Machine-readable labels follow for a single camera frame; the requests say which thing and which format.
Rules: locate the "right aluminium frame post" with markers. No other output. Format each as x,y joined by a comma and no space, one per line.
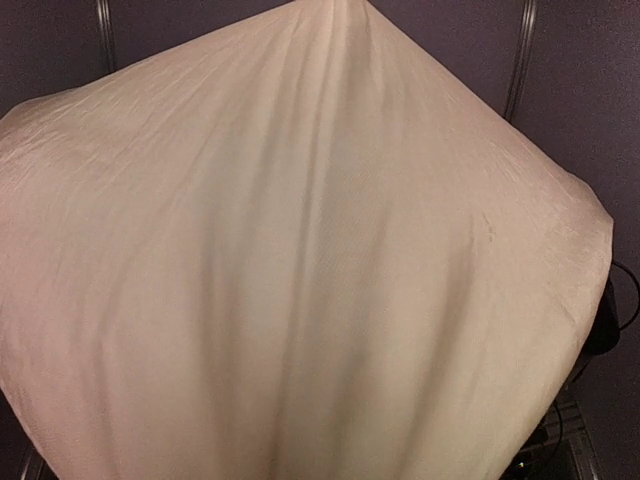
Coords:
521,59

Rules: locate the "aluminium frame post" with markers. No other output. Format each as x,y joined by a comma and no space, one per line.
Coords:
521,59
106,35

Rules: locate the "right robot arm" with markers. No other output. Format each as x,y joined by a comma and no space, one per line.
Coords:
606,329

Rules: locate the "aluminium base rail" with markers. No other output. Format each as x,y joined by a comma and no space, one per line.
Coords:
559,448

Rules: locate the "beige folding umbrella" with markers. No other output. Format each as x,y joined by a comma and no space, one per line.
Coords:
294,248

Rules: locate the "left aluminium frame post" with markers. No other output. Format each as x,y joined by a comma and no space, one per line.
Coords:
106,35

